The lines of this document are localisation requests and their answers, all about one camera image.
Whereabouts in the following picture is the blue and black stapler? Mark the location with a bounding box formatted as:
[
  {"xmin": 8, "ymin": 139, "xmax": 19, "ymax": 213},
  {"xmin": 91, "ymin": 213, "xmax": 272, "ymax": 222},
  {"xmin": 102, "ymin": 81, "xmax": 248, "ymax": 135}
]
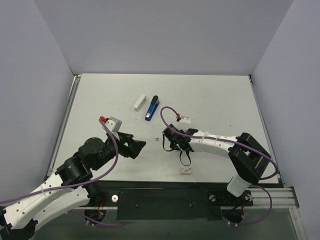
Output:
[{"xmin": 144, "ymin": 95, "xmax": 160, "ymax": 122}]

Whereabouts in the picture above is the white stapler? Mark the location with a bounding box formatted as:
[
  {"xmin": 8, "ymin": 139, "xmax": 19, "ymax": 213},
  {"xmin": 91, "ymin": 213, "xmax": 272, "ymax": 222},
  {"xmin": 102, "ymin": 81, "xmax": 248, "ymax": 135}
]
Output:
[{"xmin": 133, "ymin": 93, "xmax": 147, "ymax": 112}]

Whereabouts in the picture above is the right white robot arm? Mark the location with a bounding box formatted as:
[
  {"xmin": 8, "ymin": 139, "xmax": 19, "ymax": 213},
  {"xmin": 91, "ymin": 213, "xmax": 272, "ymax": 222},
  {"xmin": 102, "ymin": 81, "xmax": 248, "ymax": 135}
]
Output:
[{"xmin": 162, "ymin": 124, "xmax": 271, "ymax": 205}]

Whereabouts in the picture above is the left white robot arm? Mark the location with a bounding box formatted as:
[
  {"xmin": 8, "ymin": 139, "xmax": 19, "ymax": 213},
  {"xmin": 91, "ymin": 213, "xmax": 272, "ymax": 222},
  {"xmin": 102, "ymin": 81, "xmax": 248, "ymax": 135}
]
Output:
[{"xmin": 0, "ymin": 133, "xmax": 146, "ymax": 233}]

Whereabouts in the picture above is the small staple box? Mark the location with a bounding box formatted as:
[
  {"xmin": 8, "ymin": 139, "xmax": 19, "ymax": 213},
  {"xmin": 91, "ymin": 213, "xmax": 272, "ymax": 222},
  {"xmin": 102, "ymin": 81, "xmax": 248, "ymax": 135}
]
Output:
[{"xmin": 179, "ymin": 167, "xmax": 193, "ymax": 175}]

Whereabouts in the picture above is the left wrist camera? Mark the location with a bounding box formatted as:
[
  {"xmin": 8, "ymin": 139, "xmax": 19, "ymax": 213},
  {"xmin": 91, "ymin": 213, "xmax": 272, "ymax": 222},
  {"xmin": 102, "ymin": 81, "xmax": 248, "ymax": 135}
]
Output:
[{"xmin": 99, "ymin": 116, "xmax": 122, "ymax": 137}]

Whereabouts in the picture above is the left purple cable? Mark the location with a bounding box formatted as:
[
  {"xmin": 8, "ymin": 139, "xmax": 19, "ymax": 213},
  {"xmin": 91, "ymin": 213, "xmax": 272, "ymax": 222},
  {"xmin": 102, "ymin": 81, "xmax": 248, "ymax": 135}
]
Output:
[{"xmin": 0, "ymin": 117, "xmax": 120, "ymax": 205}]

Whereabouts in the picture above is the purple cable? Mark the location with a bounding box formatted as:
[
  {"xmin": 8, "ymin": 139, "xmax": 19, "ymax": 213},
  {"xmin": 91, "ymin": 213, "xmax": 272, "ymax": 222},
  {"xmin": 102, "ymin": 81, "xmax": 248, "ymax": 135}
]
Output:
[
  {"xmin": 159, "ymin": 106, "xmax": 280, "ymax": 226},
  {"xmin": 0, "ymin": 117, "xmax": 120, "ymax": 205}
]

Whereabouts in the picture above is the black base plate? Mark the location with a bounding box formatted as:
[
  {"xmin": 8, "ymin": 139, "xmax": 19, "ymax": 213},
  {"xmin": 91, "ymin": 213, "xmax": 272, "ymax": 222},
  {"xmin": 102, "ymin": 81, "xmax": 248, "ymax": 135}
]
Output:
[{"xmin": 83, "ymin": 180, "xmax": 253, "ymax": 221}]

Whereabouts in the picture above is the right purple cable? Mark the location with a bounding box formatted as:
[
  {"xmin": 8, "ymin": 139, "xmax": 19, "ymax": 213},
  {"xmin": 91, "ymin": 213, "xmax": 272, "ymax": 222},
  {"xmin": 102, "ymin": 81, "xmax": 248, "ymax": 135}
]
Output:
[{"xmin": 159, "ymin": 106, "xmax": 280, "ymax": 226}]

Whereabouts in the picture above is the aluminium frame rail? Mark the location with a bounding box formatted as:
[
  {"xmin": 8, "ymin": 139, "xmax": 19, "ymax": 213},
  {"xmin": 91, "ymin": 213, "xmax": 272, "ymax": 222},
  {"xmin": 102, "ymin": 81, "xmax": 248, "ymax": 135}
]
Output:
[{"xmin": 46, "ymin": 74, "xmax": 82, "ymax": 178}]

